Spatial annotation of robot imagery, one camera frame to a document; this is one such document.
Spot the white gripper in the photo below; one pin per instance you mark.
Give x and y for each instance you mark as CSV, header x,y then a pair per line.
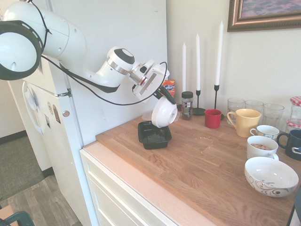
x,y
150,83

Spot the plain white bowl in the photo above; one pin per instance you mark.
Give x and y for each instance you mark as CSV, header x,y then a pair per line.
x,y
162,114

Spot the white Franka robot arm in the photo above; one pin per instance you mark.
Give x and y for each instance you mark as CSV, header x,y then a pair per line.
x,y
58,40

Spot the orange cardboard box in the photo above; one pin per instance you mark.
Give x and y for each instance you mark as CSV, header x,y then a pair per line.
x,y
169,87

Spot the black plastic food box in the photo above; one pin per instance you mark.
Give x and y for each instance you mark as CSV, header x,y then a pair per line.
x,y
154,140

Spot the spilled cereal crumbs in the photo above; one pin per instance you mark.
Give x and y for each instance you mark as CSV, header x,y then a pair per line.
x,y
205,139

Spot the cereal pieces in mug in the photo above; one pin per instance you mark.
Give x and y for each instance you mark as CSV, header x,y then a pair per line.
x,y
261,146

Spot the spice jar with black lid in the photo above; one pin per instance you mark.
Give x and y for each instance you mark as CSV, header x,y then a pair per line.
x,y
187,106

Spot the short white taper candle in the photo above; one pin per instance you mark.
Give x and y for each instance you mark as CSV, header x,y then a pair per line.
x,y
184,66

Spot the medium black candlestick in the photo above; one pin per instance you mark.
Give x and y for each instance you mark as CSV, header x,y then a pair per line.
x,y
198,109

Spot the medium white taper candle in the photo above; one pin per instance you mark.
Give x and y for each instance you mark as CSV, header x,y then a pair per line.
x,y
198,61

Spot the tall black candlestick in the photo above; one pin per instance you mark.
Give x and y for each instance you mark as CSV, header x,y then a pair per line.
x,y
216,96

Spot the red mug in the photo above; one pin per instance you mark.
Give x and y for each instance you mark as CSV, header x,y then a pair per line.
x,y
212,118

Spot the tall white taper candle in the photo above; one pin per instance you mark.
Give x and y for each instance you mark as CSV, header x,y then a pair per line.
x,y
219,51

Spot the clear drinking glass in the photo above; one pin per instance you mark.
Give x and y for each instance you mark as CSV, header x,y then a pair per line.
x,y
254,104
272,115
235,104

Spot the white fridge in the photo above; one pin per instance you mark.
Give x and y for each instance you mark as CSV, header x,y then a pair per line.
x,y
113,28

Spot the yellow mug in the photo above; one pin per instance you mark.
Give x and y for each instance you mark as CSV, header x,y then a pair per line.
x,y
247,123

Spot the brown rectangular fridge magnet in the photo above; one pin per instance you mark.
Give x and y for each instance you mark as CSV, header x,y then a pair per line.
x,y
56,114

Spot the white drawer cabinet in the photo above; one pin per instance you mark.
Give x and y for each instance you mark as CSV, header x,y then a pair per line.
x,y
113,193

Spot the small white banded mug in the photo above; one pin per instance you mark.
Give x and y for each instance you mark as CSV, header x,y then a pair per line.
x,y
266,133

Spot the large white mug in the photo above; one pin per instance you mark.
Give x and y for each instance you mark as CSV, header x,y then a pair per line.
x,y
261,154

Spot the round fridge magnet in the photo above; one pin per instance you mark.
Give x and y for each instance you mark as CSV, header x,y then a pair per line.
x,y
49,108

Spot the dark small fridge magnet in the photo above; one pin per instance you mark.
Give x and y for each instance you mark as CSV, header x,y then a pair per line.
x,y
47,121

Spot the tall jar red checked lid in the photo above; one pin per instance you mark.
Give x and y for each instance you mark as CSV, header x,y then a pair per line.
x,y
295,109

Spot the short jar red checked lid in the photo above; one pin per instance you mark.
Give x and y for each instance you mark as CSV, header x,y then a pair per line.
x,y
294,124

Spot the white bowl swirl pattern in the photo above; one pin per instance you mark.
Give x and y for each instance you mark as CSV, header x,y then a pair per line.
x,y
270,179

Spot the dark navy mug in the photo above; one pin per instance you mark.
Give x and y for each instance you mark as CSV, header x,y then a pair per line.
x,y
292,141

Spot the grey floor rug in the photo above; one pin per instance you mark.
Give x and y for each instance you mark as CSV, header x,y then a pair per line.
x,y
16,164

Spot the dark green chair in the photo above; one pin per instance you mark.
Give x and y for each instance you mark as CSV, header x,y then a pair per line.
x,y
18,217

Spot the framed picture brown frame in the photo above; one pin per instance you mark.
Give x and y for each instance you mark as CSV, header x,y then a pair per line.
x,y
265,14

